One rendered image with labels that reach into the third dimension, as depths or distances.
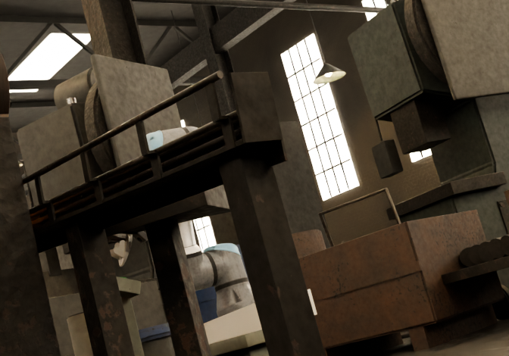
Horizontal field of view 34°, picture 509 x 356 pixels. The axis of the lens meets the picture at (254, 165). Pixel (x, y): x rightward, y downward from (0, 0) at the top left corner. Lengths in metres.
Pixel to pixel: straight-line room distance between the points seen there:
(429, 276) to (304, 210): 3.19
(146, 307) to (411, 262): 1.60
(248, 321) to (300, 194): 4.68
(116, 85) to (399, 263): 2.64
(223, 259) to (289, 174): 4.55
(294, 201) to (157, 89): 1.65
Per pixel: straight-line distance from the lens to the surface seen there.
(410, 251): 4.24
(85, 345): 3.02
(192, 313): 1.90
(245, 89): 1.26
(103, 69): 6.00
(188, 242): 2.77
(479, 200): 7.07
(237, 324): 2.76
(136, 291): 3.10
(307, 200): 7.38
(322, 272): 4.59
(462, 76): 6.91
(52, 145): 6.17
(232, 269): 2.81
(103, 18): 7.07
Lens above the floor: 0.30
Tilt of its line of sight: 11 degrees up
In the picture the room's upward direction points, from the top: 15 degrees counter-clockwise
